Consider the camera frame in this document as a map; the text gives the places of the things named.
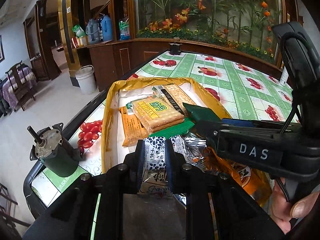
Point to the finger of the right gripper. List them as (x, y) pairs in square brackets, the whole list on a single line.
[(208, 130), (237, 122)]

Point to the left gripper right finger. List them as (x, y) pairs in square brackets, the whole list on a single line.
[(216, 206)]

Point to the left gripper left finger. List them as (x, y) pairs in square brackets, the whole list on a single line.
[(92, 206)]

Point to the silver foil snack bag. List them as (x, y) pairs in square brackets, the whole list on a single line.
[(192, 148)]

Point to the orange cartoon snack pouch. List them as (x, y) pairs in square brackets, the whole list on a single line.
[(253, 181)]

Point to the green cracker pack black label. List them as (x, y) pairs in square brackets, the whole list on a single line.
[(174, 96)]

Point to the blue white candy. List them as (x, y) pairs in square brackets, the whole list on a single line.
[(154, 151)]

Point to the green yellow cracker pack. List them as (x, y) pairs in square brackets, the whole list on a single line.
[(154, 113)]

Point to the orange snack bag with barcode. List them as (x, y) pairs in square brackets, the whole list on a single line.
[(133, 129)]

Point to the white clear snack bag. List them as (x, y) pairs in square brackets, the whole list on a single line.
[(155, 183)]

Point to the person's right hand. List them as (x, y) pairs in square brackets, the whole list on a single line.
[(282, 211)]

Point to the yellow white tray box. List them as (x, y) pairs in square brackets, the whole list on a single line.
[(124, 91)]

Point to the white spray bottle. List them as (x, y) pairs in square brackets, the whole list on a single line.
[(284, 77)]

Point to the small black jar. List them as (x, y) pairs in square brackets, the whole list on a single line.
[(175, 46)]

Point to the floral aquarium display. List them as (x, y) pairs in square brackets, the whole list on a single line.
[(243, 25)]

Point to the white plastic bucket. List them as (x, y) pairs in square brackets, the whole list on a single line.
[(86, 79)]

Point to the wooden chair with cloth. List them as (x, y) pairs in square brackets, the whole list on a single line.
[(19, 86)]

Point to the blue thermos jug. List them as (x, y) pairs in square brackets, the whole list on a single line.
[(106, 26)]

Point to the grey thermos jug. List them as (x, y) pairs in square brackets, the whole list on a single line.
[(92, 31)]

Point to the green plastic bag on shelf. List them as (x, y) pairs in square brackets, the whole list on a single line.
[(79, 32)]

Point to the framed wall painting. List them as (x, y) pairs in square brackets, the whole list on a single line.
[(1, 50)]

